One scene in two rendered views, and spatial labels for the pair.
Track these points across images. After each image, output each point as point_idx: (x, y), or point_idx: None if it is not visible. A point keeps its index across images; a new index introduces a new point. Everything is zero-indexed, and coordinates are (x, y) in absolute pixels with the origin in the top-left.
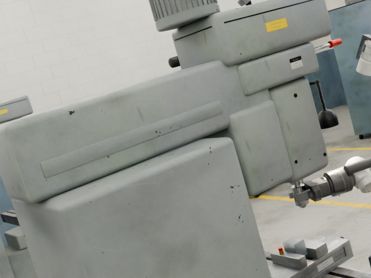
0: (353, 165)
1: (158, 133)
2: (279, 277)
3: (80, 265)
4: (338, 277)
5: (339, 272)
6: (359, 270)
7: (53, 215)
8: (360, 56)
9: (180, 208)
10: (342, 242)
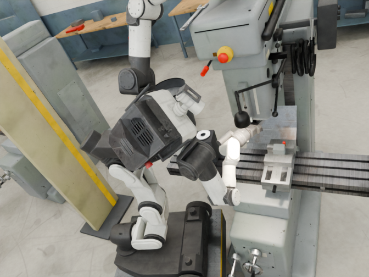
0: (225, 132)
1: None
2: (276, 140)
3: None
4: (257, 168)
5: (260, 172)
6: (267, 203)
7: None
8: (197, 98)
9: None
10: (263, 177)
